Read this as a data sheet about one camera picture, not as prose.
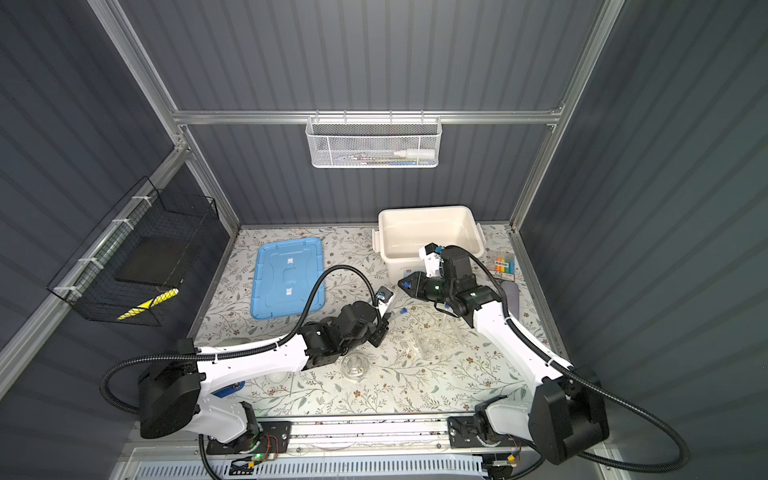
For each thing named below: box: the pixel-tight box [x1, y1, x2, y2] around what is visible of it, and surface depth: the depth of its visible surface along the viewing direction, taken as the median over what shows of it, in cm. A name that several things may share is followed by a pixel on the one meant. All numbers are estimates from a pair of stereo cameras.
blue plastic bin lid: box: [250, 237, 325, 319], surface depth 108 cm
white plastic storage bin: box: [372, 205, 487, 283], surface depth 107 cm
